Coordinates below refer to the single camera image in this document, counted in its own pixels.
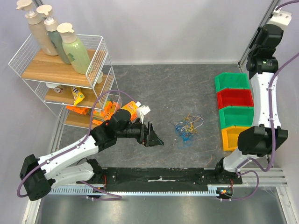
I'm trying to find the beige pump bottle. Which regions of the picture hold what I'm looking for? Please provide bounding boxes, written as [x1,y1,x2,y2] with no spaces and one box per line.
[16,0,58,56]

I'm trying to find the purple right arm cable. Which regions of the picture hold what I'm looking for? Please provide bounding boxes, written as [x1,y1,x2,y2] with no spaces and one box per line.
[218,0,299,203]

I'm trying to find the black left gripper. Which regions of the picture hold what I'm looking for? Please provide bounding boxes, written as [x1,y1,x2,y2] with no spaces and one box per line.
[116,117,164,147]

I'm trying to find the yellow storage bin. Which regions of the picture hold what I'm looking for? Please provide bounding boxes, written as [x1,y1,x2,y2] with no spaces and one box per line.
[221,126,249,152]

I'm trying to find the top green storage bin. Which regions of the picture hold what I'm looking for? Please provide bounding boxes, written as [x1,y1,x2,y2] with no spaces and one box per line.
[214,72,250,92]

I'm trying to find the orange boxes on shelf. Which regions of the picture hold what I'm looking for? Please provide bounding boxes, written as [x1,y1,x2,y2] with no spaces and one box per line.
[65,100,122,128]

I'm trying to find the light green pump bottle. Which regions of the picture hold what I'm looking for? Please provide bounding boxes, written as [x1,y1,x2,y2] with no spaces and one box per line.
[57,22,91,75]

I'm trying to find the green storage bin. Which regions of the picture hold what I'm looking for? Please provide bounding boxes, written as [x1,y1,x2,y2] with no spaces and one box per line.
[219,106,254,129]
[214,72,250,92]

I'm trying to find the red storage bin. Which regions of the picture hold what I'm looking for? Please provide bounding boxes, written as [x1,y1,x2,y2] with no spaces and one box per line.
[217,88,254,110]

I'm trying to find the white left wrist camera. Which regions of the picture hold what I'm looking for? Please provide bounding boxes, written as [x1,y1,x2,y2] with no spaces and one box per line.
[136,101,150,124]

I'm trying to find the white cup on shelf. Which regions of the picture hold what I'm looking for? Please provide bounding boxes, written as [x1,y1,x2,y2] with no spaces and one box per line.
[46,83,64,93]

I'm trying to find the grey cable duct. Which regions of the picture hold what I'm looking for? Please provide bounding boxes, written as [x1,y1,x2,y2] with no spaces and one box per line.
[49,185,229,196]

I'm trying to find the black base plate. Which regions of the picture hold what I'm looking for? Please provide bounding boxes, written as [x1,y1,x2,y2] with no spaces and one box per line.
[87,168,242,191]

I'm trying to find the yellow snack bag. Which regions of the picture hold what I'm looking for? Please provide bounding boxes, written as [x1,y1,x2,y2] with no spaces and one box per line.
[71,86,85,106]

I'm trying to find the orange yellow crayon box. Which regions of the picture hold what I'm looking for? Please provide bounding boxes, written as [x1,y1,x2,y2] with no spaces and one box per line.
[121,101,141,121]

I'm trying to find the lower green storage bin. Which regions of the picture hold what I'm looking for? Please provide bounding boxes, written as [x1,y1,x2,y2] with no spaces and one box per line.
[219,106,254,129]

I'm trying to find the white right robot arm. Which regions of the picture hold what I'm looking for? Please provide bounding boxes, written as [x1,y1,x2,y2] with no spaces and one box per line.
[214,8,292,184]

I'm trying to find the grey-green pump bottle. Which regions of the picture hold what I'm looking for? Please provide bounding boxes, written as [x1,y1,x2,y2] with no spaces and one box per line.
[36,5,71,64]

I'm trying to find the white wire shelf rack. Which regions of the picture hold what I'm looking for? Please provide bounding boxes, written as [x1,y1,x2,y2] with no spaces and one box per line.
[8,34,122,133]

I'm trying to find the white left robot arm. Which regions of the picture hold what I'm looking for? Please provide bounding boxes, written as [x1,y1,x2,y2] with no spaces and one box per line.
[17,109,164,201]

